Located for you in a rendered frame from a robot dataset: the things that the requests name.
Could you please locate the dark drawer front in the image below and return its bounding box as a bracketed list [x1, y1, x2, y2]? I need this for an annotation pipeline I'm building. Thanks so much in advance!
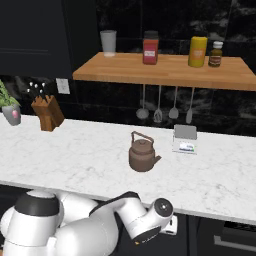
[197, 217, 256, 256]

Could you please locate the grey hanging ladle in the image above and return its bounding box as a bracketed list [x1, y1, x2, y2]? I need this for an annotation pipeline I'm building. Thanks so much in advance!
[135, 83, 150, 120]

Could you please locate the brown kettle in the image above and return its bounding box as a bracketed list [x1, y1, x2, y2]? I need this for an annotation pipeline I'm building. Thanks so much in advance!
[128, 130, 163, 173]

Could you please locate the grey hanging slotted spatula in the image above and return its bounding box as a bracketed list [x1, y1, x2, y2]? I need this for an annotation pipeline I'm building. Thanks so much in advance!
[153, 85, 164, 123]

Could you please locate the grey white small box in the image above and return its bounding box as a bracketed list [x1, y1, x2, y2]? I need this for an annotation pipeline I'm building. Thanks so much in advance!
[171, 124, 198, 156]

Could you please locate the grey hanging narrow spatula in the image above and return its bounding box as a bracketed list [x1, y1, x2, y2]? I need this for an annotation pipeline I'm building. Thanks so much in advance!
[185, 87, 196, 125]

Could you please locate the red spice jar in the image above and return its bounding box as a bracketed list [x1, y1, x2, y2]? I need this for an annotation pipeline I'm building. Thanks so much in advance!
[142, 30, 160, 66]

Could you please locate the wooden knife block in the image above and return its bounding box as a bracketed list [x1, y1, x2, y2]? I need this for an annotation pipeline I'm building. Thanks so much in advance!
[26, 80, 66, 133]

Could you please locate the grey cup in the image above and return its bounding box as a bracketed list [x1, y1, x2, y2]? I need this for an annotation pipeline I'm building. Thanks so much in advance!
[99, 29, 118, 57]

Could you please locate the yellow canister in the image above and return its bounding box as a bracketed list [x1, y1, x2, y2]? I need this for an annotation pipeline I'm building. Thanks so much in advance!
[187, 35, 208, 69]

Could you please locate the brown bottle white cap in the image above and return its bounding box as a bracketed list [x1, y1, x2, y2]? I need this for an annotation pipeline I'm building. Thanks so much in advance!
[208, 40, 224, 68]

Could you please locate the potted plant grey pot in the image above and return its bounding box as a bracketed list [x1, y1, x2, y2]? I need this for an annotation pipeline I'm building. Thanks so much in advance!
[0, 79, 23, 127]

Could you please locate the wooden wall shelf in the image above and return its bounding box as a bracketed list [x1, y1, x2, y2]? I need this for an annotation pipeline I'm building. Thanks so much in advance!
[72, 51, 256, 92]

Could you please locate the white wall socket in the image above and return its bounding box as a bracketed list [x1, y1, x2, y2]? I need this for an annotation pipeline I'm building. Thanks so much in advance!
[55, 77, 71, 96]

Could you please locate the dark wall cupboard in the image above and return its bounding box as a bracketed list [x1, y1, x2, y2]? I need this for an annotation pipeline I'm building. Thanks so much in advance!
[0, 0, 101, 80]

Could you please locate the grey drawer handle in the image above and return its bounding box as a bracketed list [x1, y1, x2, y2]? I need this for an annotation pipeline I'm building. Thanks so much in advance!
[213, 234, 256, 252]

